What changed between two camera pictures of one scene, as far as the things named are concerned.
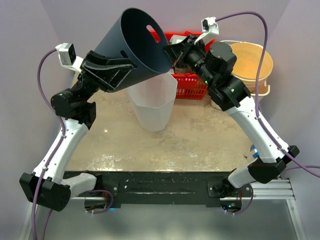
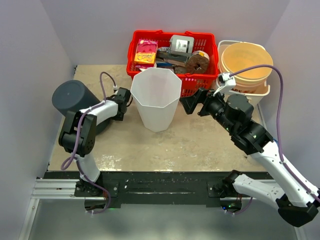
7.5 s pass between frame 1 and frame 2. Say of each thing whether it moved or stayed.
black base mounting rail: stayed
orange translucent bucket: stayed
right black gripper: moved
